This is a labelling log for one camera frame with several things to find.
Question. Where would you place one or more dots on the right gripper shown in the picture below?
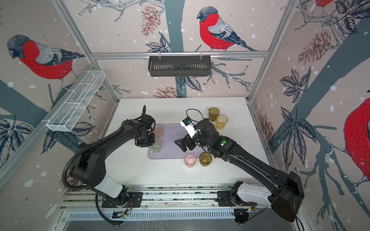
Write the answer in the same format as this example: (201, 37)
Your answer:
(183, 140)

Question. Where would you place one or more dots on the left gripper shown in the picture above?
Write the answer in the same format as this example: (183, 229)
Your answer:
(141, 143)

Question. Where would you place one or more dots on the green textured cup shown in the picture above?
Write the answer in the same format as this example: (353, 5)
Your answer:
(157, 145)

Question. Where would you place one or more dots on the pink textured cup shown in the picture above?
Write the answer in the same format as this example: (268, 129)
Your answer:
(159, 131)

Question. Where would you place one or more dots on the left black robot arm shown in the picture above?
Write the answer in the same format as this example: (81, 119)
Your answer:
(87, 168)

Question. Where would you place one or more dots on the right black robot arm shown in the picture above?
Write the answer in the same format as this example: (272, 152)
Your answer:
(286, 189)

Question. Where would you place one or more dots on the lilac plastic tray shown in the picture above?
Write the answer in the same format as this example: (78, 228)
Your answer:
(169, 150)

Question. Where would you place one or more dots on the pink smooth cup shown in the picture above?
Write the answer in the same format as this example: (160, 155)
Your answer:
(190, 160)

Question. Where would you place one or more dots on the brown textured cup front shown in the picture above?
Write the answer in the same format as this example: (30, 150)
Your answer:
(205, 159)

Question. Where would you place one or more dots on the brown textured cup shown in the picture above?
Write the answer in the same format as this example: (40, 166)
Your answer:
(205, 159)
(213, 114)

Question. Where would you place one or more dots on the brown textured cup back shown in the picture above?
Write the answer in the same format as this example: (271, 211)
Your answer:
(213, 114)

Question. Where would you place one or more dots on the yellow smooth cup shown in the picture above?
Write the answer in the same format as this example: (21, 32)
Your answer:
(221, 121)

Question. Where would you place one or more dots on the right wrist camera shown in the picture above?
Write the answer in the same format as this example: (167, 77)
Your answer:
(187, 123)

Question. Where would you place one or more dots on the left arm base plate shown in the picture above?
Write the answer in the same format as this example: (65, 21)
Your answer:
(124, 200)

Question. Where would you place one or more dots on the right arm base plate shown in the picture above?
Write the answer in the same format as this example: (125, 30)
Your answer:
(227, 199)

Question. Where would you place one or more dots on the black hanging wire basket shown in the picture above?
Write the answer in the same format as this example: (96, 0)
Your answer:
(180, 66)

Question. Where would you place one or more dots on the white wire mesh shelf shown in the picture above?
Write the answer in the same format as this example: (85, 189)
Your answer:
(68, 114)

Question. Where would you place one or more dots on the aluminium frame top rail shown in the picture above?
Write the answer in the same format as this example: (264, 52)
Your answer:
(233, 54)

